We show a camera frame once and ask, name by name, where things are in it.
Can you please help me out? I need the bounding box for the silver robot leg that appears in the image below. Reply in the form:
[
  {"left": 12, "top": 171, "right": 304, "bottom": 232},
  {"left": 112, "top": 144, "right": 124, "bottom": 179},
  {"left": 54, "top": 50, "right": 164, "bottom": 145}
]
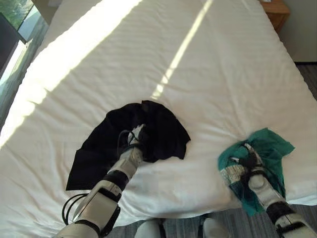
[
  {"left": 132, "top": 220, "right": 161, "bottom": 238},
  {"left": 202, "top": 217, "right": 230, "bottom": 238}
]

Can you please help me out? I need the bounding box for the black garment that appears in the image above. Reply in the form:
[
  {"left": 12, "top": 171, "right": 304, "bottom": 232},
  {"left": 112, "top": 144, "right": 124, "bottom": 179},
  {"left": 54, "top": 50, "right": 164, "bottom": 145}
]
[{"left": 65, "top": 100, "right": 192, "bottom": 191}]

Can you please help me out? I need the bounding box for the dark window frame panel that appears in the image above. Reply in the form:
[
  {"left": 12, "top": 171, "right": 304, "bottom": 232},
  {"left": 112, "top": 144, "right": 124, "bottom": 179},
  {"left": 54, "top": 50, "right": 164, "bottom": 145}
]
[{"left": 0, "top": 12, "right": 27, "bottom": 72}]

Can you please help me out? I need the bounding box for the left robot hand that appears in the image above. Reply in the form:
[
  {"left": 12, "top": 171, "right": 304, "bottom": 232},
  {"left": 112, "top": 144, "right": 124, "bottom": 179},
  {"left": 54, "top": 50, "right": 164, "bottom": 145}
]
[{"left": 126, "top": 123, "right": 149, "bottom": 147}]

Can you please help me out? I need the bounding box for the silver right robot leg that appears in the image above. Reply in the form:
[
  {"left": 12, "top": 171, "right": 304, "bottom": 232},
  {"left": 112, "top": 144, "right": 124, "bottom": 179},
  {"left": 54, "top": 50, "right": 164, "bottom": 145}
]
[{"left": 202, "top": 217, "right": 230, "bottom": 238}]

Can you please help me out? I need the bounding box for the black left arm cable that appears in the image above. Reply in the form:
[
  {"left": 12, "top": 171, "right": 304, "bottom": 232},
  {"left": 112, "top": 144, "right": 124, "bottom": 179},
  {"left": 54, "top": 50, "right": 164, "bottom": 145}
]
[{"left": 61, "top": 193, "right": 86, "bottom": 226}]

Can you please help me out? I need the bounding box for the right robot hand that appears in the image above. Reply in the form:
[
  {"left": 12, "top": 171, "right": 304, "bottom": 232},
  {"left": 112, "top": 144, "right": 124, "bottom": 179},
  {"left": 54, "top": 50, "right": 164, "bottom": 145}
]
[{"left": 228, "top": 142, "right": 264, "bottom": 172}]

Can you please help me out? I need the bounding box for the wooden nightstand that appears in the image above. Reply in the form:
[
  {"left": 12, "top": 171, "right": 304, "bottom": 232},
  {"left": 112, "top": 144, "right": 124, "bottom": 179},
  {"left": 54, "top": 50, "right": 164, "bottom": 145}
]
[{"left": 260, "top": 0, "right": 290, "bottom": 33}]

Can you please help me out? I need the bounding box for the silver left robot leg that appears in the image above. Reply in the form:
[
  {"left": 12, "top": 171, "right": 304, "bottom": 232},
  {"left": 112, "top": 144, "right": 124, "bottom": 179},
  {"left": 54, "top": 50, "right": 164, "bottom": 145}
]
[{"left": 132, "top": 220, "right": 161, "bottom": 238}]

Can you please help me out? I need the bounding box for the teal green garment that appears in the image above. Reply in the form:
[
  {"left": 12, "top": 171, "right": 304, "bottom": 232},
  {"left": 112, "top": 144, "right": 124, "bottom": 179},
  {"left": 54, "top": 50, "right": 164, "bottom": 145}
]
[{"left": 217, "top": 127, "right": 296, "bottom": 216}]

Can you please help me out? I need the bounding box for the white bed with sheet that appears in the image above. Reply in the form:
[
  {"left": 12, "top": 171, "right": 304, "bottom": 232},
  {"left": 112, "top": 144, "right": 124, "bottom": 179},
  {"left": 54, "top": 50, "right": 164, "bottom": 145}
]
[{"left": 0, "top": 0, "right": 317, "bottom": 238}]

